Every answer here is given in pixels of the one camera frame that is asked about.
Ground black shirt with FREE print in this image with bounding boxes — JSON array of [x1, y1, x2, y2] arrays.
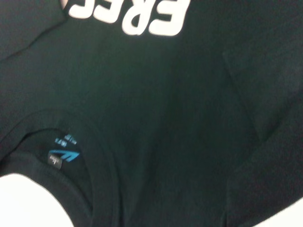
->
[[0, 0, 303, 227]]

